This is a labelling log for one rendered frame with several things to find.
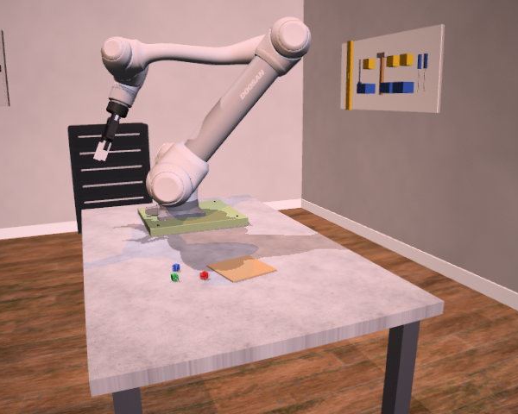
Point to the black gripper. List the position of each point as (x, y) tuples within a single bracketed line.
[(104, 145)]

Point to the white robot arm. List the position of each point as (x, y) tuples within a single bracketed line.
[(173, 182)]

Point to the orange flat mat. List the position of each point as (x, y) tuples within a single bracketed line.
[(241, 268)]

